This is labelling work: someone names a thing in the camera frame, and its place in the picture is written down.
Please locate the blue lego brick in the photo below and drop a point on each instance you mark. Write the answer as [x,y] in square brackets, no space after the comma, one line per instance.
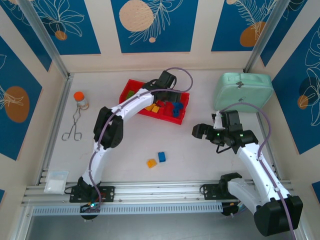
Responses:
[174,104]
[162,157]
[175,113]
[180,105]

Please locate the yellow lego brick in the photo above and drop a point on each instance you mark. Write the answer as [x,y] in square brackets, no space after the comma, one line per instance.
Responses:
[156,109]
[151,163]
[149,108]

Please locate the green lego brick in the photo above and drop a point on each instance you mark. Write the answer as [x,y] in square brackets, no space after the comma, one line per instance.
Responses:
[129,95]

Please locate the red three-compartment tray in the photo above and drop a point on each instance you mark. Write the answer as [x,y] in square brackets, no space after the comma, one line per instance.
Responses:
[125,100]

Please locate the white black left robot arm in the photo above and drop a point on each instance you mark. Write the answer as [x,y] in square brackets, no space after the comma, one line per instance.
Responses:
[132,105]

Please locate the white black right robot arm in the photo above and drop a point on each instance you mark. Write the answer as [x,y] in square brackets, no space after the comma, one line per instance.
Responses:
[252,165]

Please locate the mint green zipper case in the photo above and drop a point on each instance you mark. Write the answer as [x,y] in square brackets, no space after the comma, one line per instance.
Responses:
[250,87]

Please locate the orange-capped small bottle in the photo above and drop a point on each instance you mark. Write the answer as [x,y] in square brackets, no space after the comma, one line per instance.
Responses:
[80,98]

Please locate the metal tongs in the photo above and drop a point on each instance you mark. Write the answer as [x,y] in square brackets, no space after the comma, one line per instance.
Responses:
[75,122]

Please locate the clear packet white contents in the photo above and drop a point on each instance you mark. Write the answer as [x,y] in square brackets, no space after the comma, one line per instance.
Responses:
[56,182]

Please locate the aluminium side rail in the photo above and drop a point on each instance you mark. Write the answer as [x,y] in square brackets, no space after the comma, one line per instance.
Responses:
[57,120]
[264,130]

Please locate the blue floral wall poster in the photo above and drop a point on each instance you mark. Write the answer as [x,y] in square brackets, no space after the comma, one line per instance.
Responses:
[225,30]
[300,125]
[30,37]
[287,37]
[175,37]
[82,37]
[15,140]

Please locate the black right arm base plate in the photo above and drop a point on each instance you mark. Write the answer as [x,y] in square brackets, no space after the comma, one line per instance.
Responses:
[210,192]

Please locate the aluminium front rail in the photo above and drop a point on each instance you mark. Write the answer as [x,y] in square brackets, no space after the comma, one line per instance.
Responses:
[160,191]

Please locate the aluminium frame post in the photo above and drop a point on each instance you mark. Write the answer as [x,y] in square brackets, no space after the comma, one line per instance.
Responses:
[265,37]
[47,37]

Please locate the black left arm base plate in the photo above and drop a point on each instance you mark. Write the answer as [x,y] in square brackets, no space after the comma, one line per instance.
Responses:
[110,193]

